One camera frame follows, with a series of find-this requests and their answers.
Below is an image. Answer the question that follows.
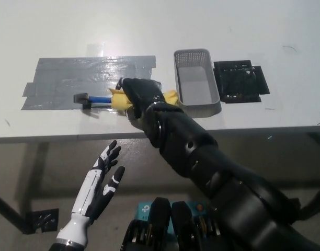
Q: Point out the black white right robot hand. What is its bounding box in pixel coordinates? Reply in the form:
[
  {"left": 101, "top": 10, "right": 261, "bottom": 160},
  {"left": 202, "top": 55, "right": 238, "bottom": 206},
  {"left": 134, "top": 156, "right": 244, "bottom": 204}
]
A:
[{"left": 115, "top": 77, "right": 166, "bottom": 120}]

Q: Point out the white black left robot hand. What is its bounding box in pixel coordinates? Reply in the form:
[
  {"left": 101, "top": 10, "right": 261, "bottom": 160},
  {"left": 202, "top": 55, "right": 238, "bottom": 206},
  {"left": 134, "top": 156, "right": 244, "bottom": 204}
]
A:
[{"left": 70, "top": 140, "right": 126, "bottom": 226}]

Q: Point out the hammer with yellow handle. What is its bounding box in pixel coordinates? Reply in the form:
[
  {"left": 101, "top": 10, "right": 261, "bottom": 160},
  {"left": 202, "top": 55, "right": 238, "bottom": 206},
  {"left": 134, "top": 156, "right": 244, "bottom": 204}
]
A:
[{"left": 73, "top": 87, "right": 178, "bottom": 113}]

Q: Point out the gray perforated plastic container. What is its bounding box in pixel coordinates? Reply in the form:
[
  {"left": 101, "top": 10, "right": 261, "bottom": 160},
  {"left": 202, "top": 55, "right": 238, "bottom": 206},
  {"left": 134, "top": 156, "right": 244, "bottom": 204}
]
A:
[{"left": 173, "top": 48, "right": 222, "bottom": 119}]

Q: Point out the black ribbed robot body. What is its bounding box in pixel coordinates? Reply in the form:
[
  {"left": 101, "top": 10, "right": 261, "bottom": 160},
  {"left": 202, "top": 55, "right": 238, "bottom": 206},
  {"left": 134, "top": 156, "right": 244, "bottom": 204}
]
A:
[{"left": 120, "top": 197, "right": 223, "bottom": 251}]

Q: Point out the teal cardboard box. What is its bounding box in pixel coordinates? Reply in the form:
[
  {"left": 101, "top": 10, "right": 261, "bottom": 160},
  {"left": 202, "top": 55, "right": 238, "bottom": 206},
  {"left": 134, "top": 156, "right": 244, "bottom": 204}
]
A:
[{"left": 135, "top": 201, "right": 208, "bottom": 236}]

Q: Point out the gray duct tape patch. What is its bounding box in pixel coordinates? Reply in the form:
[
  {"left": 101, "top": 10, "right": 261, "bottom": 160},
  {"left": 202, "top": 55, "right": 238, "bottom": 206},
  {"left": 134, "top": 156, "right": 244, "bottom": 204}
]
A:
[{"left": 19, "top": 55, "right": 164, "bottom": 112}]

